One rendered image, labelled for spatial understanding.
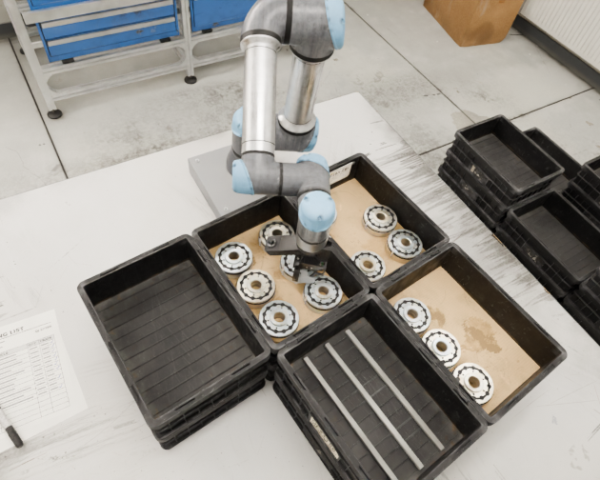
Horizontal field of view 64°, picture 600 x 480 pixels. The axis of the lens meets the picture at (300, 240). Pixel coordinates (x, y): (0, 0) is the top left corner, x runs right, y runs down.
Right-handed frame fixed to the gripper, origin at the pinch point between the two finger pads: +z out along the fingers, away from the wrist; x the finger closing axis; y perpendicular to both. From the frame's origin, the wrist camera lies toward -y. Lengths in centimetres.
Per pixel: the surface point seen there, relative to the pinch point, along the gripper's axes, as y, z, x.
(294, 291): 0.8, 1.7, -4.9
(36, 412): -55, 9, -47
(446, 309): 42.5, 2.2, -0.6
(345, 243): 12.4, 4.1, 14.3
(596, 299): 113, 41, 33
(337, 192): 7.7, 6.5, 33.1
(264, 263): -9.2, 2.6, 2.0
